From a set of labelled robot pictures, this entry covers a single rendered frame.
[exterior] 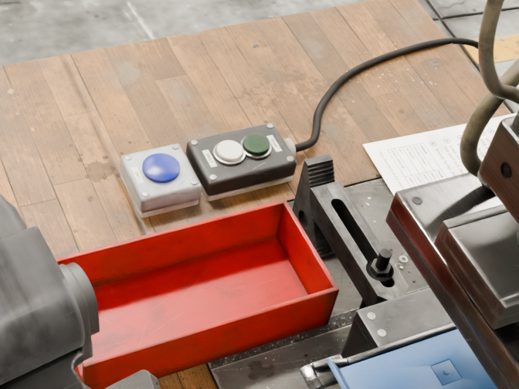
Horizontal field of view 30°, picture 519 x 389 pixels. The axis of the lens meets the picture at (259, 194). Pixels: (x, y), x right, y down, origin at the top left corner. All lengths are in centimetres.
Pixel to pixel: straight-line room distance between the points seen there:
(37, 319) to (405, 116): 76
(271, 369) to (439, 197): 26
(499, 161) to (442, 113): 57
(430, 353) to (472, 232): 20
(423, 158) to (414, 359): 35
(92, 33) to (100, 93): 151
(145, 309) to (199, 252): 8
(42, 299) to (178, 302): 45
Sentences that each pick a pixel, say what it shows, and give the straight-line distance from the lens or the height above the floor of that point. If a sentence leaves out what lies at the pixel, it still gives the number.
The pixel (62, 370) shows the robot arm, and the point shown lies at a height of 121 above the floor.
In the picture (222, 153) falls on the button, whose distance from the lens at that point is 104.
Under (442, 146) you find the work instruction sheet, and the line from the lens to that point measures 117.
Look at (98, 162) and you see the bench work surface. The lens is 108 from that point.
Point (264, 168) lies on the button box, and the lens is 105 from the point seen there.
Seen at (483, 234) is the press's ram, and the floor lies 118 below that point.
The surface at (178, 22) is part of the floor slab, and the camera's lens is 272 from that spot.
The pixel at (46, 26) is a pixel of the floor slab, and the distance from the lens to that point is 268.
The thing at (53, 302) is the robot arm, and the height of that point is 126.
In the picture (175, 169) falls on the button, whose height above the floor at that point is 94.
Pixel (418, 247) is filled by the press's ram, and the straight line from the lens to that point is 76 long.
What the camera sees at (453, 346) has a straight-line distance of 88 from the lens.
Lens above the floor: 168
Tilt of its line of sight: 47 degrees down
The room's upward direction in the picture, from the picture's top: 12 degrees clockwise
